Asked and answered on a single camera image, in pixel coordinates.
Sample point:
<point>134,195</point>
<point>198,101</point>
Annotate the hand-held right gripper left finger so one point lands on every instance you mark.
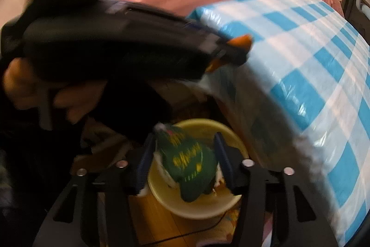
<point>143,166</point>

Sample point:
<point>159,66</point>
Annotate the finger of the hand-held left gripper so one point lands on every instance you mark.
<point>214,34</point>
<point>234,56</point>

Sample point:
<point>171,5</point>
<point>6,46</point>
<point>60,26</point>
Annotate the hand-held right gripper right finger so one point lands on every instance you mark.
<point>227,166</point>

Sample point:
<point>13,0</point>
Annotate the green snack wrapper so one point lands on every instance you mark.
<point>188,166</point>

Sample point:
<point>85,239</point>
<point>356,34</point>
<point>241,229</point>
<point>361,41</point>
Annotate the yellow waste bin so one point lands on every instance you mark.
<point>202,209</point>

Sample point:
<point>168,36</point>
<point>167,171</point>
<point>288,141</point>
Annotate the person's left hand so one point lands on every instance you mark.
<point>20,85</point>

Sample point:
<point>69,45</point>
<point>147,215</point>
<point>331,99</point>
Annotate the blue white checked tablecloth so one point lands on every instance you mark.
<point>318,61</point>

